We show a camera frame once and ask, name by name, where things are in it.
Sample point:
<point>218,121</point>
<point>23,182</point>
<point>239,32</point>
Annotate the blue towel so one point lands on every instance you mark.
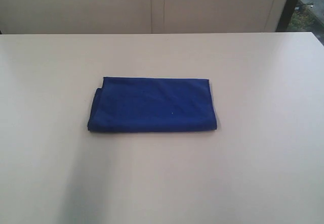
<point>132,105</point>

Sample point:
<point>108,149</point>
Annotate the beige wall panel board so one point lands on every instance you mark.
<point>139,16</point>

